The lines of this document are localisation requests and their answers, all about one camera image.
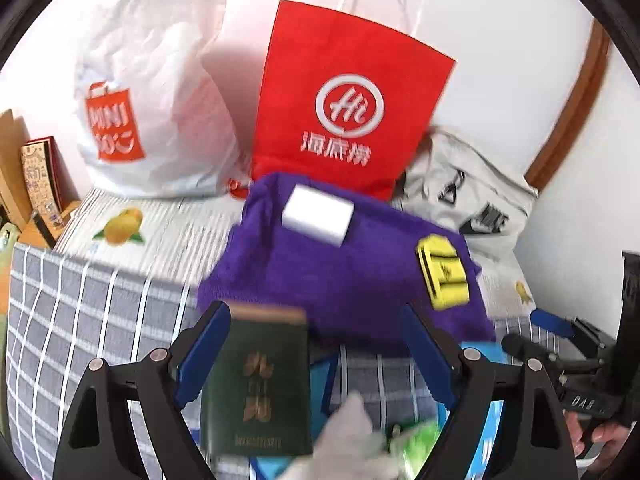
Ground white tissue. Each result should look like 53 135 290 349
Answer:
280 392 396 480

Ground red paper bag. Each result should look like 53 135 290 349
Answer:
250 0 457 202

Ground wooden headboard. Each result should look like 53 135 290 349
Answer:
522 17 613 191

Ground grey plaid blanket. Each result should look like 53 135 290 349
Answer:
5 242 451 480

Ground white foam block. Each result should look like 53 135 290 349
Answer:
281 184 355 247

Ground person's right hand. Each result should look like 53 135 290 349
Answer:
565 410 640 463

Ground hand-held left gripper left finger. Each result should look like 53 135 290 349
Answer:
52 300 233 480

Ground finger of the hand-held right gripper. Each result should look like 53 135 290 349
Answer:
501 334 596 391
530 309 617 357

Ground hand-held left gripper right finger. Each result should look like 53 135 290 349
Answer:
400 305 581 480

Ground white plastic shopping bag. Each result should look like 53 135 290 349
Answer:
75 0 251 198

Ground blue packet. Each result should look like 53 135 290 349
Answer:
250 340 503 480

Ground fruit print bedsheet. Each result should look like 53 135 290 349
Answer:
52 190 551 321

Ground patterned book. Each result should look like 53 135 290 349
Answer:
20 136 67 231

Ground wooden bed frame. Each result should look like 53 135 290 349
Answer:
0 109 83 250

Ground green wet wipe packet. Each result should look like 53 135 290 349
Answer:
387 420 443 480

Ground dark green box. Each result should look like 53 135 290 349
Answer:
200 304 313 458

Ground beige canvas bag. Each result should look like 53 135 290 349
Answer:
400 127 541 261

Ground purple cloth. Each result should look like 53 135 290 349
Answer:
196 172 496 356

